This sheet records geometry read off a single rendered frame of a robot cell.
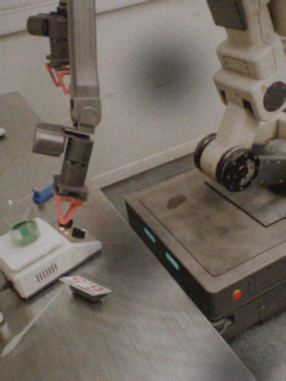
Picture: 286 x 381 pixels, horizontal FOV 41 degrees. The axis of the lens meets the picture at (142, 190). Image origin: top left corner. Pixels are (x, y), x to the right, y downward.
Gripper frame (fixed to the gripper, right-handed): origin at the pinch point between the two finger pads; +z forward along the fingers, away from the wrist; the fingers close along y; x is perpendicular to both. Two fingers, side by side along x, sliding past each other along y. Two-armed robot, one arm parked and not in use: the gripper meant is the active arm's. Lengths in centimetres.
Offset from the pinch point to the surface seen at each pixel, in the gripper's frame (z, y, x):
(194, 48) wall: -67, -147, 87
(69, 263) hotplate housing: 5.8, 10.0, 1.2
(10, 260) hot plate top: 5.5, 11.4, -10.9
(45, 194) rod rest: 1.9, -23.2, -1.8
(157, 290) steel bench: 3.7, 22.3, 16.5
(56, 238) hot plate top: 0.7, 9.4, -2.5
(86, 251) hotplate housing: 3.4, 8.4, 4.6
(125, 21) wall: -67, -138, 38
